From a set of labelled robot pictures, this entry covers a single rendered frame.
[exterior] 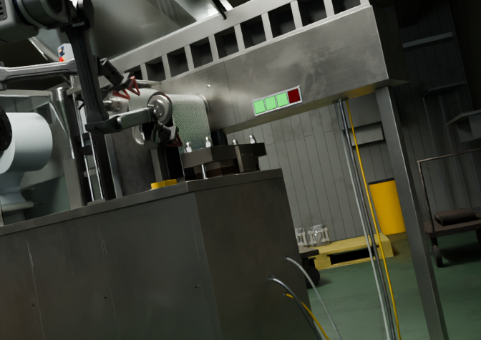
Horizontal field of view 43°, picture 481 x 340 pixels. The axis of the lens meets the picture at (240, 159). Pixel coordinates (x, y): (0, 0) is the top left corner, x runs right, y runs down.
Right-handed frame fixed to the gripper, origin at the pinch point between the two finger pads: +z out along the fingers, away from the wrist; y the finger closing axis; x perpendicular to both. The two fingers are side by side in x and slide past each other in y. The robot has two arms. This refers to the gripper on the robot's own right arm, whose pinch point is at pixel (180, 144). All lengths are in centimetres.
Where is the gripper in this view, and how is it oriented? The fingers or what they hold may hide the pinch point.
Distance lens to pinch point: 260.2
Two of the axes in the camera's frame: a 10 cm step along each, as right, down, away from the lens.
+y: 8.0, -2.0, -5.7
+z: 5.9, 4.3, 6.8
